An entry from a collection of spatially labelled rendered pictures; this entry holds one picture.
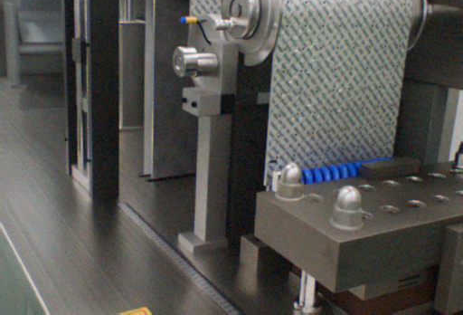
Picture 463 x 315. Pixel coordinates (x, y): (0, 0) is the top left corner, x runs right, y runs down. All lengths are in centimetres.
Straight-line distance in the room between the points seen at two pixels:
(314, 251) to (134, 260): 29
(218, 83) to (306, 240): 26
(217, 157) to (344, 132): 19
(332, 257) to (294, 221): 7
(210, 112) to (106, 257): 25
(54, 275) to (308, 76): 43
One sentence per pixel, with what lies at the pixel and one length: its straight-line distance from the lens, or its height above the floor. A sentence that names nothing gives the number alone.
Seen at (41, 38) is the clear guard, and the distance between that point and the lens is 172.
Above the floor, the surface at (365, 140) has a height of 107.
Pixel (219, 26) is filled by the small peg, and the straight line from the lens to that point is 80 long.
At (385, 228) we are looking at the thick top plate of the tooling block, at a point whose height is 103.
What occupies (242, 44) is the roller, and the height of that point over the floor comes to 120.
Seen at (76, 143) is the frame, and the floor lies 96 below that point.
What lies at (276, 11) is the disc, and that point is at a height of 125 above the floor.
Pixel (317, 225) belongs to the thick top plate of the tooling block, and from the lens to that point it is 68.
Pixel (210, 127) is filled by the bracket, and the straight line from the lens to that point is 84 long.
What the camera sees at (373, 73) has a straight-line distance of 89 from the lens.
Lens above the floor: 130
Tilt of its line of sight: 16 degrees down
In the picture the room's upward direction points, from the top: 3 degrees clockwise
